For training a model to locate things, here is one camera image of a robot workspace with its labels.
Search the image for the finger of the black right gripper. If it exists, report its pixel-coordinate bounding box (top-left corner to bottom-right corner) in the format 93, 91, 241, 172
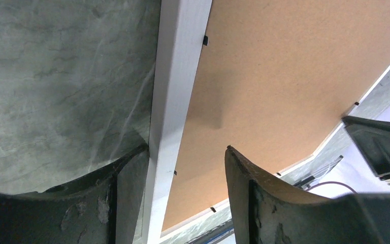
342, 116, 390, 185

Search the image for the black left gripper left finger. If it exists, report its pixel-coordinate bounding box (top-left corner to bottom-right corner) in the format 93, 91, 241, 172
0, 144, 149, 243

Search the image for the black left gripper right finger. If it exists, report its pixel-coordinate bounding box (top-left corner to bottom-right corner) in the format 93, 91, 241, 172
224, 146, 390, 243

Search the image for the brown frame backing board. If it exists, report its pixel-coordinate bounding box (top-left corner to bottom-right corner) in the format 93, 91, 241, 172
164, 1, 390, 229

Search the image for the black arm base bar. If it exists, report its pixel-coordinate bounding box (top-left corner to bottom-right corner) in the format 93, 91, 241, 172
187, 219, 234, 244

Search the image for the aluminium rail frame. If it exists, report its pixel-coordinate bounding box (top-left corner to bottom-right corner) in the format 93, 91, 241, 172
293, 155, 344, 190

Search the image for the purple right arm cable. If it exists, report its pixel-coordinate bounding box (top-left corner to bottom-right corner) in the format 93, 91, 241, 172
306, 181, 358, 195

